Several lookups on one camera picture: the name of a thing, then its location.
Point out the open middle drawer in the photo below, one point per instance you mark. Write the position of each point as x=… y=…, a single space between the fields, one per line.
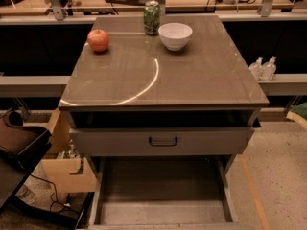
x=163 y=193

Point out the white ceramic bowl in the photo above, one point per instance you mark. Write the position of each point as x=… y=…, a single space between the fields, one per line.
x=174 y=36

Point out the clear sanitizer bottle right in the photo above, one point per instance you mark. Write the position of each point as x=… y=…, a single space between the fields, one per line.
x=268 y=69

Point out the dark brown chair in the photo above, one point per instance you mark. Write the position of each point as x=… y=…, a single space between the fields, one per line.
x=21 y=148

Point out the closed upper drawer with handle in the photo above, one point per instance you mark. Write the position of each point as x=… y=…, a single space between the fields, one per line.
x=161 y=141

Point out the clear sanitizer bottle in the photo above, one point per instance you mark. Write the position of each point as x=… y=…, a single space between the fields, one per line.
x=268 y=69
x=256 y=67

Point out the green soda can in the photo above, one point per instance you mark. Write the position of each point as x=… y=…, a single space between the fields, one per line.
x=151 y=17

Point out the green and yellow sponge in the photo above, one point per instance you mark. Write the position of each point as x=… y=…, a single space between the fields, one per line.
x=298 y=114

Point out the cardboard box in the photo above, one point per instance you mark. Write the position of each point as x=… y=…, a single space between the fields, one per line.
x=69 y=171

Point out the clear sanitizer bottle left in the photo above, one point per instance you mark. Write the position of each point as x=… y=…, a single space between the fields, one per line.
x=256 y=67

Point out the grey drawer cabinet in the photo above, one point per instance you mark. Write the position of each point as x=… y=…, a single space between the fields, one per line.
x=139 y=83

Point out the red apple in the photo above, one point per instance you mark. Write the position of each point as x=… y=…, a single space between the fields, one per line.
x=98 y=40

